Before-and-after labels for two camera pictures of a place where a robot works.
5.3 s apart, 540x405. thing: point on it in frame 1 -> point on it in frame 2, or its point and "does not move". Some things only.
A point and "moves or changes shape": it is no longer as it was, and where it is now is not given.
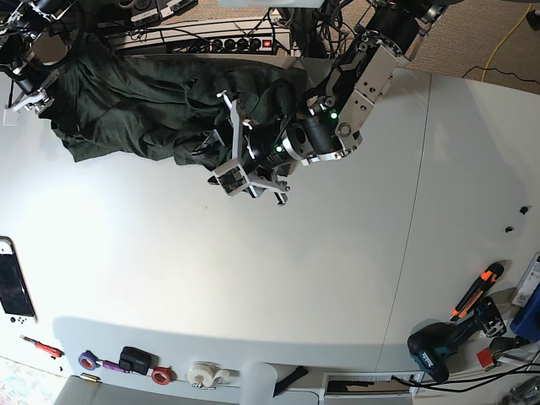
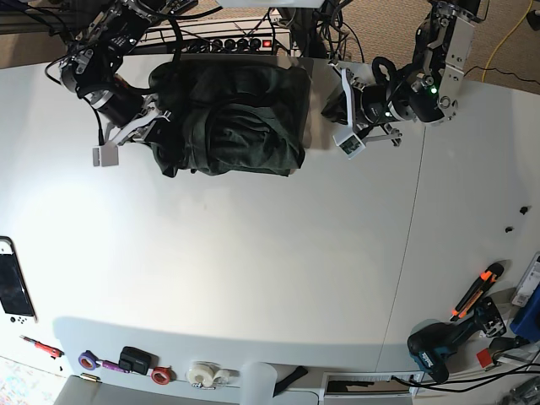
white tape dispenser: x=207 y=375 does not move
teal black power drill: x=430 y=343 does not move
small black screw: x=524 y=209 does not move
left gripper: x=34 y=94 -> x=130 y=117
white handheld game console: x=16 y=306 does not move
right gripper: x=260 y=149 -> x=369 y=110
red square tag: x=484 y=358 does not move
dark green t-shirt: x=107 y=104 moves or changes shape
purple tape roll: x=87 y=360 does not move
